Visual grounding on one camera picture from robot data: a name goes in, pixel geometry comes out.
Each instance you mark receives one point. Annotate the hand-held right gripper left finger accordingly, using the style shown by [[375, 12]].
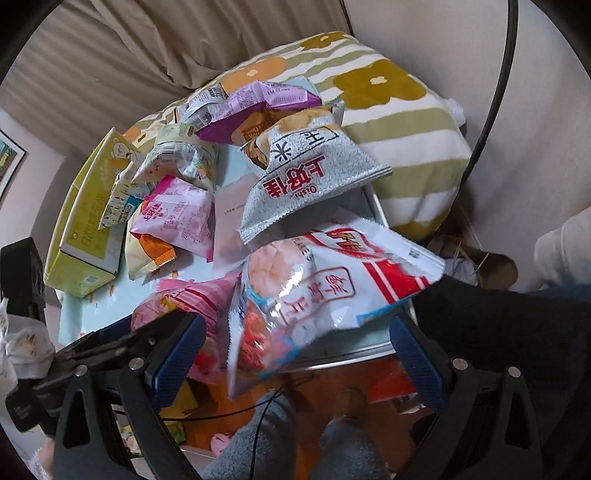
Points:
[[178, 355]]

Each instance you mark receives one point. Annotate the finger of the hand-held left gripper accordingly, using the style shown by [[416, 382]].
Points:
[[115, 344]]

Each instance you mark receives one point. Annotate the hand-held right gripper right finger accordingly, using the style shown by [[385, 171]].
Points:
[[415, 360]]

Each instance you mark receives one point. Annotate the large pink snack bag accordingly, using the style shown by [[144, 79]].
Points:
[[203, 300]]

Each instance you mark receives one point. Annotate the yellow-green cardboard box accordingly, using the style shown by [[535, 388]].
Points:
[[78, 230]]

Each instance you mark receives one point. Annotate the orange cream snack packet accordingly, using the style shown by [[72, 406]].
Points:
[[143, 254]]

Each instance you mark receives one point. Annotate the red white chip bag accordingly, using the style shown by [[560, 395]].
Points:
[[332, 286]]

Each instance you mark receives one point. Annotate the blue white small packet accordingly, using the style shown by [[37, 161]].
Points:
[[117, 198]]

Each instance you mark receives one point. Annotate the small pink snack packet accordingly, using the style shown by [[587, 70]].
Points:
[[180, 212]]

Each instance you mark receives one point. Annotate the green white snack packet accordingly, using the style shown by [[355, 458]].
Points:
[[184, 152]]

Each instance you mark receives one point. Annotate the grey white snack bag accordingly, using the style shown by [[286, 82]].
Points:
[[314, 170]]

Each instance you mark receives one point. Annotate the brown orange snack packet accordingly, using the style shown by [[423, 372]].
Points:
[[258, 147]]

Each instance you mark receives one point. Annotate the white grey snack packet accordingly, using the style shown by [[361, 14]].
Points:
[[203, 108]]

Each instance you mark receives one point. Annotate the purple snack bag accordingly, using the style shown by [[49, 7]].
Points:
[[258, 99]]

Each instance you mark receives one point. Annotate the orange red bag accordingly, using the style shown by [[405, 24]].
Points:
[[378, 383]]

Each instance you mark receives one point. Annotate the yellow packet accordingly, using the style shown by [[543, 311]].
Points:
[[180, 410]]

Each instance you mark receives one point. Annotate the white printed cloth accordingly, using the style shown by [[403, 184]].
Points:
[[27, 344]]

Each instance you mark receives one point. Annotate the person's grey trouser legs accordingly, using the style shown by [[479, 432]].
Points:
[[323, 452]]

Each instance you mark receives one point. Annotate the white paper sheet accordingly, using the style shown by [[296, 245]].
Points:
[[231, 217]]

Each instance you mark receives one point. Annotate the cream cloth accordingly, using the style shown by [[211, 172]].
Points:
[[563, 254]]

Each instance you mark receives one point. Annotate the floral striped blanket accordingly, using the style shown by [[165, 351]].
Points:
[[397, 120]]

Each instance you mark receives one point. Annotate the beige curtain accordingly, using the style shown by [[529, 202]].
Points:
[[115, 55]]

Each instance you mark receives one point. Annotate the wall poster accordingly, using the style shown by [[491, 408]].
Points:
[[7, 161]]

